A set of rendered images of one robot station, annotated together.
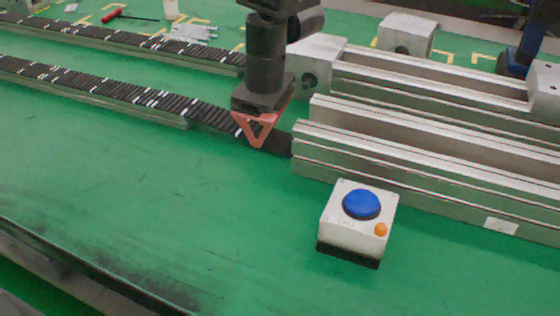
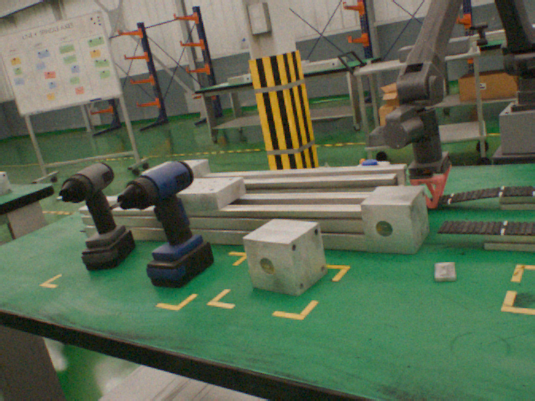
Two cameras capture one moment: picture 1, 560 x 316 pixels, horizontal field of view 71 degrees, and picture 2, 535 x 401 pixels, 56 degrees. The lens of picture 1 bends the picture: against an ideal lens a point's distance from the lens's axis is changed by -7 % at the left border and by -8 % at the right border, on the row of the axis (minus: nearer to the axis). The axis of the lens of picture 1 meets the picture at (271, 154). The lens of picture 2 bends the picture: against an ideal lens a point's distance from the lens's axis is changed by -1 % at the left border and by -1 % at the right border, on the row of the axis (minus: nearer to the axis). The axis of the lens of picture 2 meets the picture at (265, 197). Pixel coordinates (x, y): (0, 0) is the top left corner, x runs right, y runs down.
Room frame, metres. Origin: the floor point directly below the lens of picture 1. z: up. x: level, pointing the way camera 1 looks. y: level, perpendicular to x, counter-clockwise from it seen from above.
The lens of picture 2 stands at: (1.61, -0.13, 1.17)
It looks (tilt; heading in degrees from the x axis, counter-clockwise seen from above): 16 degrees down; 191
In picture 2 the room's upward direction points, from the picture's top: 12 degrees counter-clockwise
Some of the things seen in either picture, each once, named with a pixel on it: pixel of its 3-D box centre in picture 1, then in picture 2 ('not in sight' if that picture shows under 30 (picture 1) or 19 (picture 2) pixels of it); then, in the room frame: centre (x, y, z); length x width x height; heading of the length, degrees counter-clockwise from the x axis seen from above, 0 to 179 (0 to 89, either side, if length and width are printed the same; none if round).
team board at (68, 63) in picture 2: not in sight; (71, 104); (-4.36, -3.50, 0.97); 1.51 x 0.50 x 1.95; 85
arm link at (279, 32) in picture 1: (269, 32); (421, 123); (0.54, 0.00, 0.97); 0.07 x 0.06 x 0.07; 138
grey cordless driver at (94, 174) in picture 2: not in sight; (93, 219); (0.62, -0.72, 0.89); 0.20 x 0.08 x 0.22; 179
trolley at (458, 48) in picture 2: not in sight; (415, 105); (-2.61, 0.38, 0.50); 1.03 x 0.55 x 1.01; 77
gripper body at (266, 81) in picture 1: (264, 73); (427, 151); (0.54, 0.01, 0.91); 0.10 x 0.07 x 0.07; 158
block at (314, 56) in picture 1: (313, 70); (397, 216); (0.69, -0.08, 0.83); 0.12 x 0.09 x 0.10; 157
